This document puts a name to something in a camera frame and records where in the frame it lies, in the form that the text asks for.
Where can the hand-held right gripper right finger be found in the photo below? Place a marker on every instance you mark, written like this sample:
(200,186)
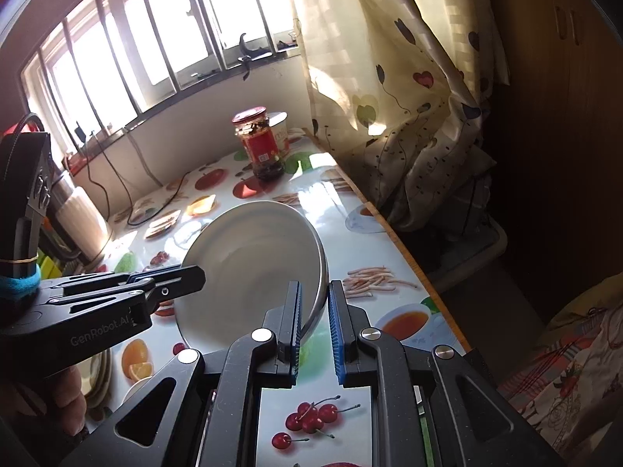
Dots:
(337,335)

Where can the fruit print tablecloth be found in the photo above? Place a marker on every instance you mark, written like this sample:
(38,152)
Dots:
(384,301)

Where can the cream curtain with heart print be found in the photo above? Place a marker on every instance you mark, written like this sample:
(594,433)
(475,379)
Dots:
(389,82)

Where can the black window hook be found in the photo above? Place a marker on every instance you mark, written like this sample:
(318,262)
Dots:
(247,53)

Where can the black charger plug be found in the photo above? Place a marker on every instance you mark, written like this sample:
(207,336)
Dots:
(79,132)

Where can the white plastic cup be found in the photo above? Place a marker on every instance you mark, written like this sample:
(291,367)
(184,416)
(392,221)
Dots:
(280,134)

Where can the floral printed blanket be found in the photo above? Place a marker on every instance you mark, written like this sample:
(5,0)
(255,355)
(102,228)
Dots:
(569,379)

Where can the cream plates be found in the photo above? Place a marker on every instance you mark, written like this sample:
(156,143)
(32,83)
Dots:
(100,379)

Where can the green box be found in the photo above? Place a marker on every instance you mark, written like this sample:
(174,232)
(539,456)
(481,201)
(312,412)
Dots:
(48,265)

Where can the brown wooden cabinet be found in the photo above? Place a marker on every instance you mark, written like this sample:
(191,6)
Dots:
(559,107)

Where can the glass jar with red label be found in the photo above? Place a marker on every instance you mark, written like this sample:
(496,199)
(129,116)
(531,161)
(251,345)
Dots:
(258,143)

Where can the white plastic bin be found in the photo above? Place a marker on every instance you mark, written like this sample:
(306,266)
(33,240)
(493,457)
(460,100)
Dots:
(467,258)

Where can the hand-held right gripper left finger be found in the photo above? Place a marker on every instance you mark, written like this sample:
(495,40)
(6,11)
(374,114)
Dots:
(293,335)

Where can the person's left hand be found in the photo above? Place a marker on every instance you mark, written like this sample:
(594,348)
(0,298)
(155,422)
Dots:
(65,396)

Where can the window with metal bars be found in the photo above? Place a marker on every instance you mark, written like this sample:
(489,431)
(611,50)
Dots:
(146,34)

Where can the white and black electric kettle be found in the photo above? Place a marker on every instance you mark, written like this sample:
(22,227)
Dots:
(82,224)

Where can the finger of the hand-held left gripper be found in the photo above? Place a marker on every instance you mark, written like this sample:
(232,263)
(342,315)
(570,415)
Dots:
(187,277)
(146,294)

